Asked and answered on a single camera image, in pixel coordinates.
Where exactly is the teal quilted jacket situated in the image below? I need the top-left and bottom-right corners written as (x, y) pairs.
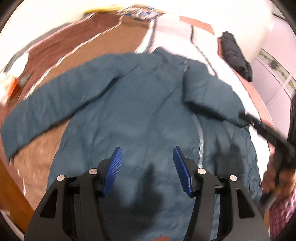
top-left (0, 47), bottom-right (263, 241)

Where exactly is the person's right hand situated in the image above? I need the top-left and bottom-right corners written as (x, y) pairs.
top-left (260, 153), bottom-right (296, 201)

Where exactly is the pink plaid sleeve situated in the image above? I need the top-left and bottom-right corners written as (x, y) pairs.
top-left (269, 192), bottom-right (295, 240)

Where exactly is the white wardrobe with ornaments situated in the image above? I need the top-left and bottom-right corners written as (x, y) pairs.
top-left (251, 16), bottom-right (295, 135)

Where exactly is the black folded jacket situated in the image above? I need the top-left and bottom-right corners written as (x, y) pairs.
top-left (220, 32), bottom-right (253, 82)

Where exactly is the orange white plastic bag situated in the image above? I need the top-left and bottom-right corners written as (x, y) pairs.
top-left (0, 73), bottom-right (20, 106)

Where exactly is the striped bed blanket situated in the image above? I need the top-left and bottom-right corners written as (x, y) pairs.
top-left (0, 4), bottom-right (276, 232)

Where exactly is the colorful patterned pillow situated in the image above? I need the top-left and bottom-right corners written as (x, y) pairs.
top-left (117, 4), bottom-right (166, 22)

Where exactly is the yellow cloth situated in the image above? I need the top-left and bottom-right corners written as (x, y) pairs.
top-left (84, 4), bottom-right (124, 14)

